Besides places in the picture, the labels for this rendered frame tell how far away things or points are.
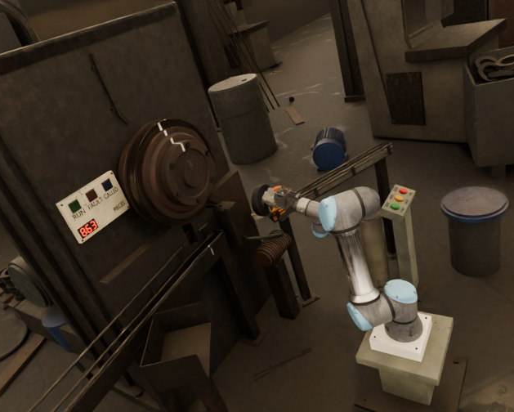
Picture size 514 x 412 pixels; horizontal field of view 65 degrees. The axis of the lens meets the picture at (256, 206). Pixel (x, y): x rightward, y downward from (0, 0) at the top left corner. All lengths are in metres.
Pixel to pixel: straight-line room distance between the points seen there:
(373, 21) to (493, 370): 2.98
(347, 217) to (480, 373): 1.02
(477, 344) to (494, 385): 0.22
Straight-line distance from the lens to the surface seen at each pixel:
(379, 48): 4.10
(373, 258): 2.33
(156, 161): 1.67
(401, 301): 1.65
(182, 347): 1.69
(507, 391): 2.12
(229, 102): 4.45
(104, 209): 1.74
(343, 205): 1.48
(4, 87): 1.61
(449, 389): 2.08
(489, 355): 2.23
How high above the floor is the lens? 1.72
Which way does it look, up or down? 28 degrees down
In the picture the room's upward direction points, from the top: 18 degrees counter-clockwise
